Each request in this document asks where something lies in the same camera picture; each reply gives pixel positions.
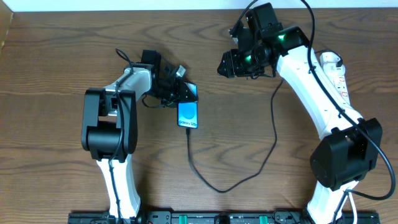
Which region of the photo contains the blue Galaxy smartphone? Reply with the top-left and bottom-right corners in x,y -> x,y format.
177,102 -> 198,129

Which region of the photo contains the black USB charging cable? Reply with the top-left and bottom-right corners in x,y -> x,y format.
185,49 -> 344,194

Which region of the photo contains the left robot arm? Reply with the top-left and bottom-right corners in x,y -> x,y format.
81,49 -> 198,223

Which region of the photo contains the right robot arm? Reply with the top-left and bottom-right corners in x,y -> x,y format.
217,3 -> 382,223

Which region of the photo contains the white charger plug adapter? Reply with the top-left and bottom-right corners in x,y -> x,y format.
320,51 -> 346,77

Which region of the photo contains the white power strip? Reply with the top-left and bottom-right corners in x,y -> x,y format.
329,75 -> 350,104

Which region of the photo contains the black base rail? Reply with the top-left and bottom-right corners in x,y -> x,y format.
67,210 -> 381,224

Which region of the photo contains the white power strip cord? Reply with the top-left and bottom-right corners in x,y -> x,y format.
346,189 -> 358,224

